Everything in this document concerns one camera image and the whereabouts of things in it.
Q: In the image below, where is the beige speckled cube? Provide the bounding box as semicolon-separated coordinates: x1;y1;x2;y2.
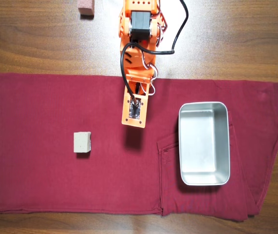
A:
73;131;92;154

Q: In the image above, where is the white gripper wire bundle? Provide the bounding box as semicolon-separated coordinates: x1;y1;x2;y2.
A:
138;48;160;96

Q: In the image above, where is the reddish brown block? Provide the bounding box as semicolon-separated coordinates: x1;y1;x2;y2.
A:
77;0;96;17

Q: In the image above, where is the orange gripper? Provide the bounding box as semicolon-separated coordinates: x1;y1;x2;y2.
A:
120;40;159;74

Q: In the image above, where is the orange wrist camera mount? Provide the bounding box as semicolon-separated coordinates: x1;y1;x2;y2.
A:
121;70;154;129

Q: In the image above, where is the dark red cloth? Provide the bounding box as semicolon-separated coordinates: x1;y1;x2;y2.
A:
0;72;278;222

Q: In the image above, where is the rectangular metal tray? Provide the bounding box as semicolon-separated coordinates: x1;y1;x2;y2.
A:
177;101;231;186

